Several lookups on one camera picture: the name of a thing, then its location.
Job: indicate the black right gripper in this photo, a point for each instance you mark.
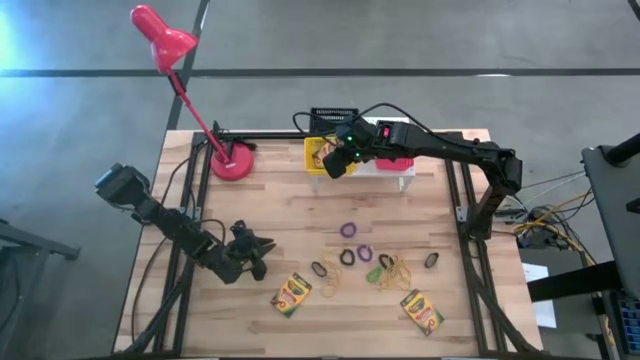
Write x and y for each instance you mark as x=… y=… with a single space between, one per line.
x=357 y=142

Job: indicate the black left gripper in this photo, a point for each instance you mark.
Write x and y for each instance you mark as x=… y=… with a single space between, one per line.
x=240 y=252

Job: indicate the yellow plastic basket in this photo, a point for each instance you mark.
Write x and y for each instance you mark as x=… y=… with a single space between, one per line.
x=308 y=150

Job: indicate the black plastic basket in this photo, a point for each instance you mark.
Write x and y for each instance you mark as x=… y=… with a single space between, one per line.
x=330 y=112

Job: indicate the red plastic basket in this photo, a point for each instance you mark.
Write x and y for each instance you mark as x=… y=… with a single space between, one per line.
x=395 y=165

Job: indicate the black round disc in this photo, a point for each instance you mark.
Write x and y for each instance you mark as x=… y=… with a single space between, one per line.
x=313 y=269

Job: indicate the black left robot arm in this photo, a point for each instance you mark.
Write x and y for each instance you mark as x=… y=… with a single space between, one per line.
x=175 y=230

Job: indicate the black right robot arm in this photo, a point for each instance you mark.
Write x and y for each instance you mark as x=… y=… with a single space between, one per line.
x=450 y=145

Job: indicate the red desk lamp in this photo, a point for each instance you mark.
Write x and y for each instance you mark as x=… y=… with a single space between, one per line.
x=165 y=42

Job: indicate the white perforated metal shelf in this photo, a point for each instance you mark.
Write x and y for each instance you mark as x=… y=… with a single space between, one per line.
x=370 y=172

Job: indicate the white paper sheet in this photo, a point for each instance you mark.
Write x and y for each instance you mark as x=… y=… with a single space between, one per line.
x=535 y=272

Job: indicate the black beam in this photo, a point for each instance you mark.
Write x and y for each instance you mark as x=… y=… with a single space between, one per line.
x=570 y=282

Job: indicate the black cart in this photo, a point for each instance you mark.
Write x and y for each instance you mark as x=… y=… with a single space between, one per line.
x=615 y=210

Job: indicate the plastic crate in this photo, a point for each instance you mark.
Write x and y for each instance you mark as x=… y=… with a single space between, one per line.
x=631 y=320

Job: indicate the black aluminium table frame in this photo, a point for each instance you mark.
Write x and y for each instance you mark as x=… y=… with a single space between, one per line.
x=270 y=135

